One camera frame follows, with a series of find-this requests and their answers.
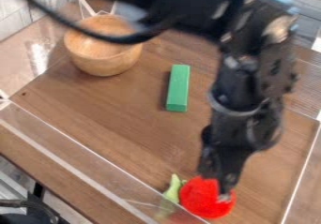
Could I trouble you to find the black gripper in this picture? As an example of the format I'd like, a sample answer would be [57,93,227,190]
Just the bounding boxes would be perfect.
[196,78,283,196]

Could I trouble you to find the red plush tomato toy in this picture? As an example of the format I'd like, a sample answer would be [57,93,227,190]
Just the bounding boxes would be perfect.
[163,173,235,218]

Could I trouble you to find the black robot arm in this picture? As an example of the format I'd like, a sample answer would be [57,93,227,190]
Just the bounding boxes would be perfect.
[88,0,296,195]

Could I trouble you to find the green rectangular block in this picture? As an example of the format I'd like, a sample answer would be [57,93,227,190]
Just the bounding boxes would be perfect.
[165,64,191,112]

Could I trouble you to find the wooden bowl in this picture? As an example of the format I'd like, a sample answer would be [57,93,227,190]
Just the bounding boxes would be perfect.
[64,14,143,77]

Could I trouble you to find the black equipment at corner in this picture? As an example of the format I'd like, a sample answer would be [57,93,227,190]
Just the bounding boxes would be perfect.
[0,195,70,224]

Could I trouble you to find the black cable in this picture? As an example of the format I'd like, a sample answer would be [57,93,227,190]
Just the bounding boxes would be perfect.
[3,0,185,45]

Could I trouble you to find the clear acrylic tray wall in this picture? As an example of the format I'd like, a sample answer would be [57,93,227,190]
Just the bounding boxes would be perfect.
[0,0,321,224]

